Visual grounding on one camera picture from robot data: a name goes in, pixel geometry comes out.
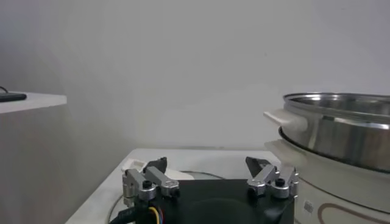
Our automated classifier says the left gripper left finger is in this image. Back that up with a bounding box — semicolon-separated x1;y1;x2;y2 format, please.
122;156;180;201

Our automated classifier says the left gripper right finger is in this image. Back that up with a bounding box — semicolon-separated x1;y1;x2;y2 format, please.
246;156;299;199

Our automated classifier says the stainless steel steamer basket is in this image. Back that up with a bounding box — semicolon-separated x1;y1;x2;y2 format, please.
263;92;390;174

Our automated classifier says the cream electric pot base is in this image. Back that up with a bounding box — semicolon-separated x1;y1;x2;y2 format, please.
264;139;390;224

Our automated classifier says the white side table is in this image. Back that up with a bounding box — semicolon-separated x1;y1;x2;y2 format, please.
0;91;68;115

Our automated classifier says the black keyboard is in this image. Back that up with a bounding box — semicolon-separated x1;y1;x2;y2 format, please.
0;93;27;103

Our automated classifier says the glass lid with white handle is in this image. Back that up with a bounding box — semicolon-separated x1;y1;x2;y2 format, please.
106;158;226;224

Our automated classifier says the left gripper wire bundle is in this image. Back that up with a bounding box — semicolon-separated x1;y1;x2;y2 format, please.
109;205;165;224

